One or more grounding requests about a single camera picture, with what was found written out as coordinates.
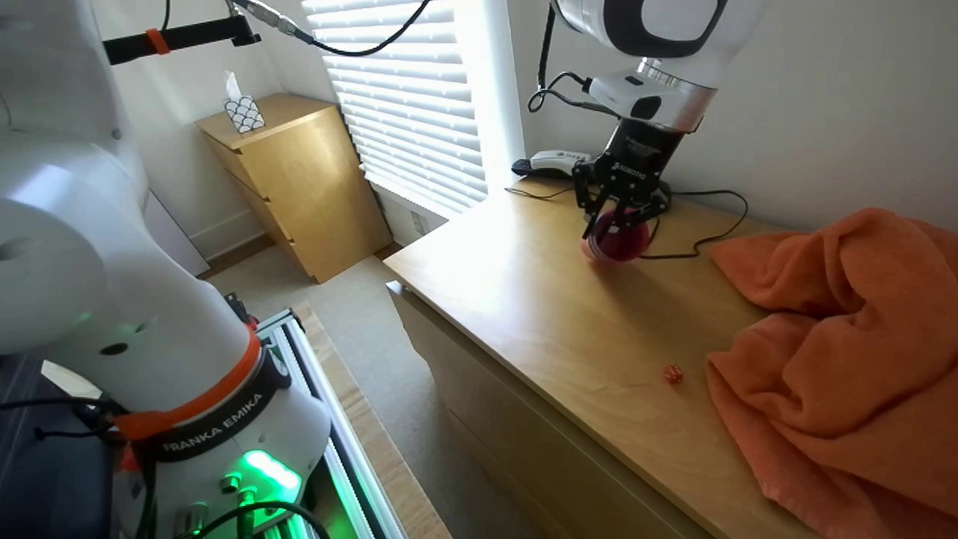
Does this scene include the white window blinds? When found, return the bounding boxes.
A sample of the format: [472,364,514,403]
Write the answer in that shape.
[300,0,490,222]

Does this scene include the dark box beside robot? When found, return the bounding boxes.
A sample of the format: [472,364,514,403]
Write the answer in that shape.
[0,346,116,539]

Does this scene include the patterned tissue box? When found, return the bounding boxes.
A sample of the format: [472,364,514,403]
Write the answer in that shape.
[221,69,265,133]

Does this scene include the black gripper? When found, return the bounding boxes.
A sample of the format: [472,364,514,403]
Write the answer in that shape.
[572,117,689,247]

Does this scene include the light wooden dresser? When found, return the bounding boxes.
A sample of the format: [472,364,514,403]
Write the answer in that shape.
[384,178,833,539]

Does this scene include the black robot wrist cable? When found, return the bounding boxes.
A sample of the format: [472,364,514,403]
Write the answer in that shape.
[234,0,601,117]

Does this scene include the white handheld device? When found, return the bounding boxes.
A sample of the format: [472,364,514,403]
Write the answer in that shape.
[526,147,592,178]

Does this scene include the red plastic cup purple rim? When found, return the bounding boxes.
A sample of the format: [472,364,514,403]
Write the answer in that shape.
[581,202,659,265]

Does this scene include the small wooden cabinet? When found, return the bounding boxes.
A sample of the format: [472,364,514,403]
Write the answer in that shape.
[194,88,394,283]

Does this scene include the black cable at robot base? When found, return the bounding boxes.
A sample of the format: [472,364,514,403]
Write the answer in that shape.
[188,497,331,539]

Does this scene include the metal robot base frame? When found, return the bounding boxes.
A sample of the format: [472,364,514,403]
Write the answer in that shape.
[221,294,408,539]

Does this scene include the black bar with orange tape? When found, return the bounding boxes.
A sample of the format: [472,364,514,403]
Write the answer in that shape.
[101,12,264,69]

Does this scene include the orange fleece blanket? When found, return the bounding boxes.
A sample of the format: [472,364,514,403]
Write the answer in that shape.
[703,207,958,539]

